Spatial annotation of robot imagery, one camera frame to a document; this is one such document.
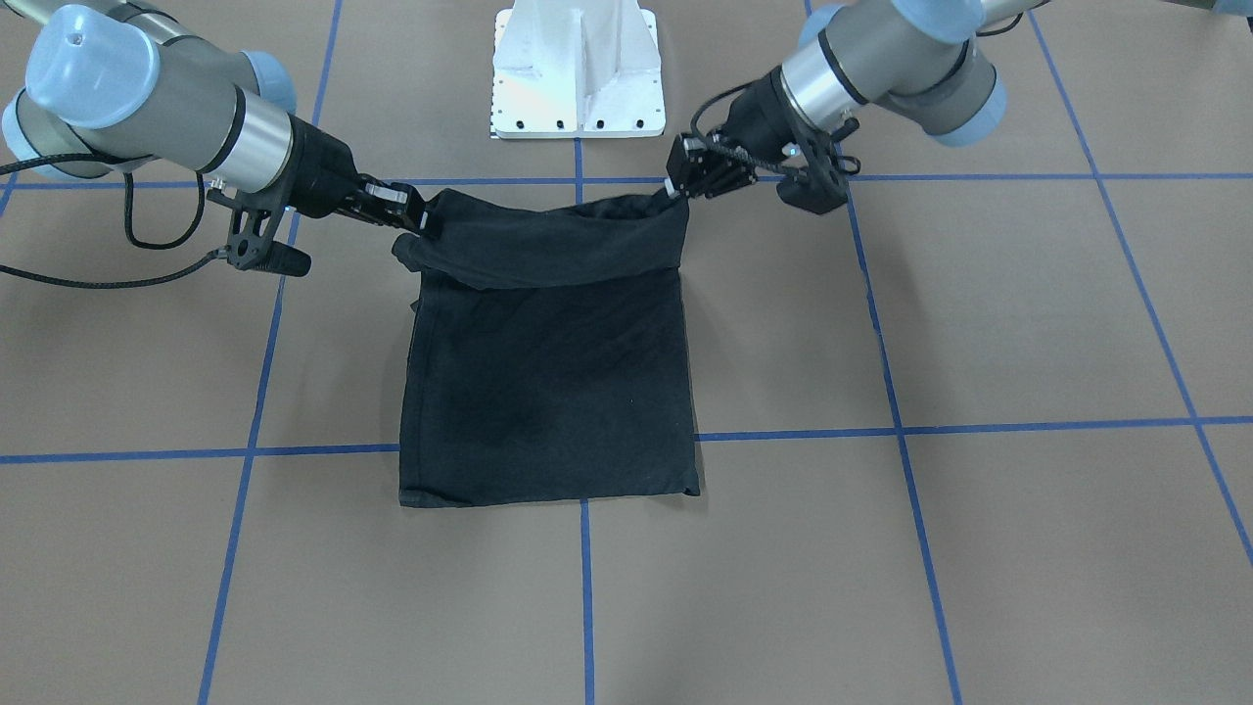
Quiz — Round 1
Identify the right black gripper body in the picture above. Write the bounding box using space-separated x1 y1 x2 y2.
279 116 361 218

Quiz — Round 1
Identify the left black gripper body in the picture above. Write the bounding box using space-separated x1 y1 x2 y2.
719 76 809 164

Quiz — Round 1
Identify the black graphic t-shirt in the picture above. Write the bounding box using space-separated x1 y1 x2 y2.
393 189 700 508

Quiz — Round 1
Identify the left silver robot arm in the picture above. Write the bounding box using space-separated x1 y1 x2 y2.
667 1 1037 214

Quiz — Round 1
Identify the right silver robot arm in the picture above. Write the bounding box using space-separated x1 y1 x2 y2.
3 1 427 269

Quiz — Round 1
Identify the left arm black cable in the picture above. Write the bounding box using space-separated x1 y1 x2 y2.
690 83 813 177

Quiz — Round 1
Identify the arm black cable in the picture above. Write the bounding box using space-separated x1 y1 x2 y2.
690 83 813 177
0 152 231 291

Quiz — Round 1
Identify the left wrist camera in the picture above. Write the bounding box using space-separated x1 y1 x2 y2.
776 116 862 215

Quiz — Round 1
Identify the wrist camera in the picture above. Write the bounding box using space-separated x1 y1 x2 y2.
207 184 309 277
776 116 862 215

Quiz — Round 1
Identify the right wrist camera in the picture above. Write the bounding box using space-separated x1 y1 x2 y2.
207 184 309 277

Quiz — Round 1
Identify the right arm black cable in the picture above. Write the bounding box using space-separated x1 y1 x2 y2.
0 152 231 291

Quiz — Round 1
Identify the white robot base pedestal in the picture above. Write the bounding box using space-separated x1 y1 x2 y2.
489 1 667 140

